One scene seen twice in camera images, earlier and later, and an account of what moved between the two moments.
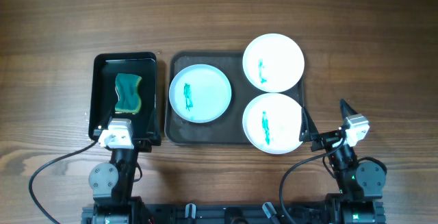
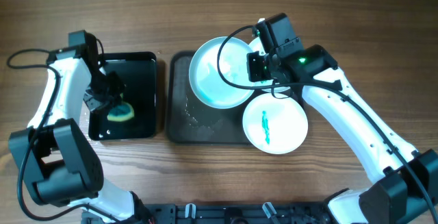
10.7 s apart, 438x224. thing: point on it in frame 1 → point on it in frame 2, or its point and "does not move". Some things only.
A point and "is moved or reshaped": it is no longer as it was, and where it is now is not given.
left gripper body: (142, 144) → (102, 90)
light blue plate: (200, 93) → (207, 79)
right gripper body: (325, 140) → (264, 69)
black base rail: (266, 213) does not move
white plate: (271, 123) does not move
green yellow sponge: (127, 86) is moved or reshaped
